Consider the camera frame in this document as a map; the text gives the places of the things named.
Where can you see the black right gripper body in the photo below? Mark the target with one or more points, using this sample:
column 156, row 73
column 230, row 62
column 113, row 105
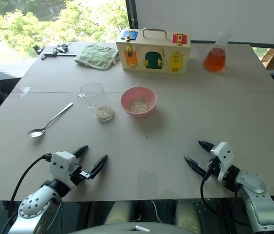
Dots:
column 215, row 170

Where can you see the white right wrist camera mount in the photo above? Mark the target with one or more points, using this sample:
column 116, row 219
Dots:
column 222, row 152

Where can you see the silver metal spoon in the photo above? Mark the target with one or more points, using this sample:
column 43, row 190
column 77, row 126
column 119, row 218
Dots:
column 51, row 120

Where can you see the pale rounded robot leg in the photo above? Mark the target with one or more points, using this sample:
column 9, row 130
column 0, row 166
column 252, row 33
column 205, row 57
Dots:
column 188, row 214
column 118, row 212

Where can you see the pink bowl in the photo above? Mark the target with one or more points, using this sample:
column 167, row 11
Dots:
column 136, row 93

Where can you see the glass flask with orange liquid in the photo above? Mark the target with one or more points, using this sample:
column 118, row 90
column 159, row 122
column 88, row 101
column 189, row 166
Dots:
column 214, row 61

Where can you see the white board panel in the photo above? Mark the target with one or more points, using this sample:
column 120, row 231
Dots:
column 212, row 17

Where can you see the green folded cloth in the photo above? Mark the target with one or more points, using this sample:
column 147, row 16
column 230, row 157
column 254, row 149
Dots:
column 95, row 56

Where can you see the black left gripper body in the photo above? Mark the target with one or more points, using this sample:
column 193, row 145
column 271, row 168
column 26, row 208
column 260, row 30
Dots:
column 76, row 174

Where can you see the small black object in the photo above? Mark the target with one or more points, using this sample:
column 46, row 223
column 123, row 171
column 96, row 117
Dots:
column 38, row 49

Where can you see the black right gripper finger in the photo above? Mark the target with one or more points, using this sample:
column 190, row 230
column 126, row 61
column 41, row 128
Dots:
column 206, row 145
column 195, row 167

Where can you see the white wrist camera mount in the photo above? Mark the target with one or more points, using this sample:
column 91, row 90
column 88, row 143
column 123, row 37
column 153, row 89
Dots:
column 60, row 163
column 222, row 152

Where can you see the black bunch of keys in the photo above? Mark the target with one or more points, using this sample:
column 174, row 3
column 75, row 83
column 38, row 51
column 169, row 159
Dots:
column 62, row 47

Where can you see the black metal clamp tool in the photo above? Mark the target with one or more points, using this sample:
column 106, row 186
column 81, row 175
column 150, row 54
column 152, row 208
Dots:
column 63, row 54

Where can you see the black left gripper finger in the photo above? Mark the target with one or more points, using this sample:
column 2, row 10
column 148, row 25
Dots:
column 99, row 165
column 80, row 151

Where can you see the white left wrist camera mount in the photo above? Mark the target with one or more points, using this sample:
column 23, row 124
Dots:
column 60, row 163

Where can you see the clear glass mug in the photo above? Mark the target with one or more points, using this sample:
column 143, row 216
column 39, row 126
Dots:
column 93, row 100

